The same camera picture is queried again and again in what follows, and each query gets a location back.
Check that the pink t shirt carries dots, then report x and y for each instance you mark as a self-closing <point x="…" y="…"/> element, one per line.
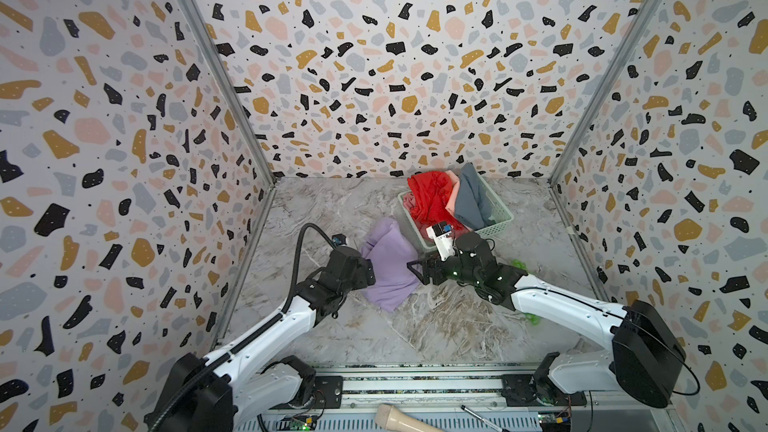
<point x="451" y="192"/>

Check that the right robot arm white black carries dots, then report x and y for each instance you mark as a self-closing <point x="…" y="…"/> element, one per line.
<point x="637" y="353"/>

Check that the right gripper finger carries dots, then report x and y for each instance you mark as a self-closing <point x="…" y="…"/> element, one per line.
<point x="425" y="277"/>
<point x="415" y="267"/>

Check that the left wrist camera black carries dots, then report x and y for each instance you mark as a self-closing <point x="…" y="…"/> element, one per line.
<point x="339" y="240"/>

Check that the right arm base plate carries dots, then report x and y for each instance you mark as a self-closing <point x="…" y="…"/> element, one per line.
<point x="531" y="390"/>

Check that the metal screwdriver tool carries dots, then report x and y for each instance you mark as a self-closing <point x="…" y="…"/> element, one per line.
<point x="488" y="423"/>

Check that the aluminium corner post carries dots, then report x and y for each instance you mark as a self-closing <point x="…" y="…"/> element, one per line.
<point x="623" y="55"/>
<point x="210" y="54"/>

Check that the aluminium mounting rail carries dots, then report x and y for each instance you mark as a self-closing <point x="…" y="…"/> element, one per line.
<point x="434" y="394"/>

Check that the left aluminium corner post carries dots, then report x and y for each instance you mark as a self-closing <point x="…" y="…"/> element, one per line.
<point x="210" y="54"/>

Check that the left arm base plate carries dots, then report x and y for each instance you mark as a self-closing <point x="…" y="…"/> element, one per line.
<point x="323" y="392"/>

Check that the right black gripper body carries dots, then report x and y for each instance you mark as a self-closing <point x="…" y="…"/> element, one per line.
<point x="432" y="270"/>

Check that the green plastic grape bunch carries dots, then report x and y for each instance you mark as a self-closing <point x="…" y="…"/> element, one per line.
<point x="524" y="293"/>

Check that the mint green plastic basket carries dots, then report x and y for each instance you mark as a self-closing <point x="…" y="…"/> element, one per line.
<point x="501" y="217"/>

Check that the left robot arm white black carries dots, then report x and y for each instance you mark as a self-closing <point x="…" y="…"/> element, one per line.
<point x="243" y="378"/>

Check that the right aluminium corner post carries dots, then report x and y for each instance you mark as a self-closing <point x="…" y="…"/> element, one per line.
<point x="623" y="55"/>

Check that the lilac t shirt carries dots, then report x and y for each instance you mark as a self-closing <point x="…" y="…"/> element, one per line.
<point x="389" y="252"/>

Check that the grey t shirt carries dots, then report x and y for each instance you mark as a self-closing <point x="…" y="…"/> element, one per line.
<point x="472" y="206"/>

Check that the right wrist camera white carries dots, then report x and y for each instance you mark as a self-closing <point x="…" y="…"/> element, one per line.
<point x="442" y="234"/>

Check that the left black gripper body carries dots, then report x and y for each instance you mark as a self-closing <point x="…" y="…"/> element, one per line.
<point x="361" y="277"/>

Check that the small green circuit board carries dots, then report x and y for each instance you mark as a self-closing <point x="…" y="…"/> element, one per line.
<point x="296" y="423"/>

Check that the beige cylindrical handle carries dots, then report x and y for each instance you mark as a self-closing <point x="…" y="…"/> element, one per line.
<point x="390" y="418"/>

